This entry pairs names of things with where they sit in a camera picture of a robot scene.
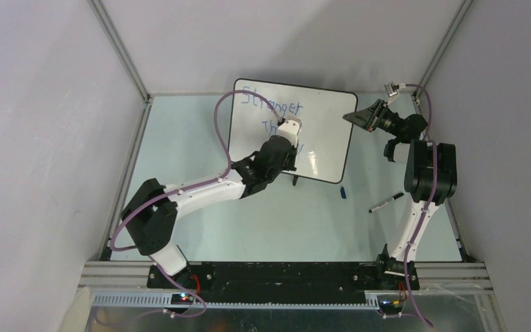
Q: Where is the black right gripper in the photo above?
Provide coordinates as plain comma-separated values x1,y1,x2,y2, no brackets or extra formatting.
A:
344,98,403,138

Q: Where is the white whiteboard black frame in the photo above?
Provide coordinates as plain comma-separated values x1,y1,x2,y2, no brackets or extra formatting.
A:
228,78,358,183

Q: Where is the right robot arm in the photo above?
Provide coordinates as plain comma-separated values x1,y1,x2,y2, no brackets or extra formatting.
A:
343,99,457,289

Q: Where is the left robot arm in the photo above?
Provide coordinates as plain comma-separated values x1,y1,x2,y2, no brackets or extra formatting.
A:
120,135,299,288

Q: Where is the black marker pen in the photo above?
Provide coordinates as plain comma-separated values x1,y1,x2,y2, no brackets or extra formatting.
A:
368,192,404,214

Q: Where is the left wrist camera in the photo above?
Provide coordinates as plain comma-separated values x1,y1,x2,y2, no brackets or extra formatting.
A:
275,117,302,148

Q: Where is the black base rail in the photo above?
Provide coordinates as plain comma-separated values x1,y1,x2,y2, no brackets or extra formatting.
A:
173,261,405,304

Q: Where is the grey cable duct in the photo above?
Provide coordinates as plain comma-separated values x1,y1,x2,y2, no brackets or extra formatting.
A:
92,291,380,311

